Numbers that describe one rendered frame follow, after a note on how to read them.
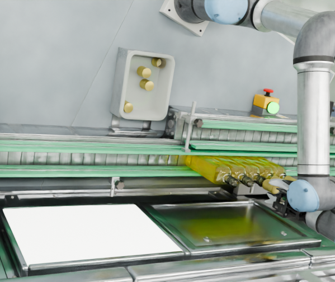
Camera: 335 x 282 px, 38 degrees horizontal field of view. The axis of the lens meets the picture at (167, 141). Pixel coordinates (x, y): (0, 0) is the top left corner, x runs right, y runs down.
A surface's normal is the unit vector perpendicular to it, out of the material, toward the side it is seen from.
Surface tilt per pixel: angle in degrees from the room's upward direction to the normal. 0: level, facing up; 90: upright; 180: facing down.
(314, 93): 46
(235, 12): 8
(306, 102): 73
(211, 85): 0
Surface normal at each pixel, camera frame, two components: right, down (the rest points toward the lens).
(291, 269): 0.16, -0.96
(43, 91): 0.46, 0.28
